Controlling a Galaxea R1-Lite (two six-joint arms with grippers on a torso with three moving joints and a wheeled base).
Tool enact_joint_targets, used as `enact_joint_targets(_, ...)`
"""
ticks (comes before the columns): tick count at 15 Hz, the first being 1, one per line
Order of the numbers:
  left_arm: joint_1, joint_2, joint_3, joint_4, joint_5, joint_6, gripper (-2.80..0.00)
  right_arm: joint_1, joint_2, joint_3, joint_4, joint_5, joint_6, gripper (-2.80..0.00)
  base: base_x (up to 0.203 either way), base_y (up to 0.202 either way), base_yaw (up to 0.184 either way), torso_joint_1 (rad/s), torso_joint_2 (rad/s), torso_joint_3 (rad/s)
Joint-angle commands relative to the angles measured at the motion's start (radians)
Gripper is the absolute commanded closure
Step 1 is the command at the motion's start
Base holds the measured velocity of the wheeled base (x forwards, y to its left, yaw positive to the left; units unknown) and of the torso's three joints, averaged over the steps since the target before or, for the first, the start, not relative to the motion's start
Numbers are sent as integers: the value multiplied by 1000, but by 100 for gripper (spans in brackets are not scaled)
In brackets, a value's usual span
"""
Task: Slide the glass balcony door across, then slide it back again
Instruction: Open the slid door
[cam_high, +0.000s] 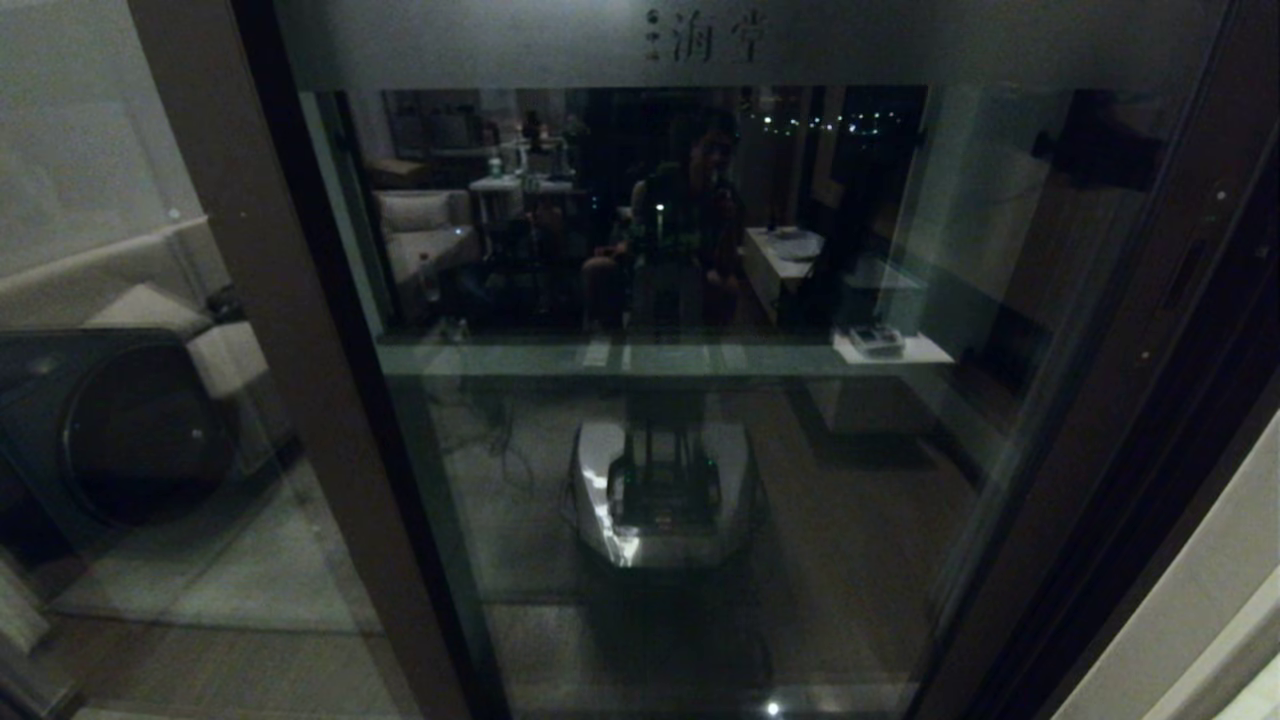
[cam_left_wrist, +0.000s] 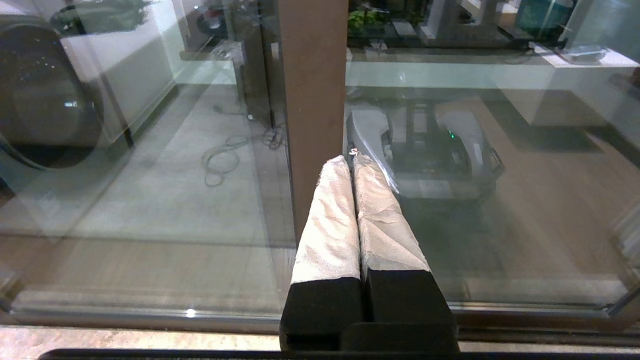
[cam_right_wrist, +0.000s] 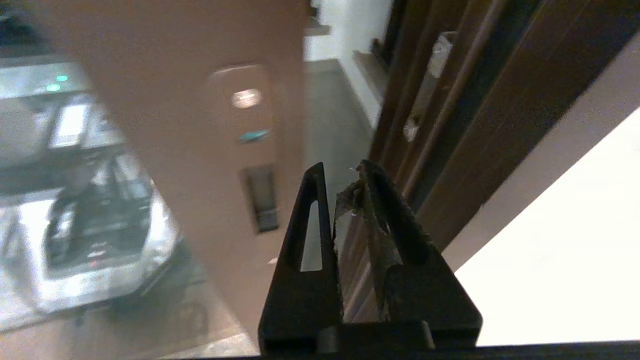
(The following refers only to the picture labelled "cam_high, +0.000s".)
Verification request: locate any sliding glass door brown frame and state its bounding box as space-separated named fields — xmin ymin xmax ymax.
xmin=240 ymin=0 xmax=1280 ymax=720

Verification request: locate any fixed glass panel brown frame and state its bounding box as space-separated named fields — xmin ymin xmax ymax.
xmin=0 ymin=0 xmax=471 ymax=720

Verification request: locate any grey rug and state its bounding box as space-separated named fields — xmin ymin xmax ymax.
xmin=50 ymin=455 xmax=386 ymax=636

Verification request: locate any long brown stone sill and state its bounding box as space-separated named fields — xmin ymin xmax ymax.
xmin=380 ymin=332 xmax=901 ymax=351

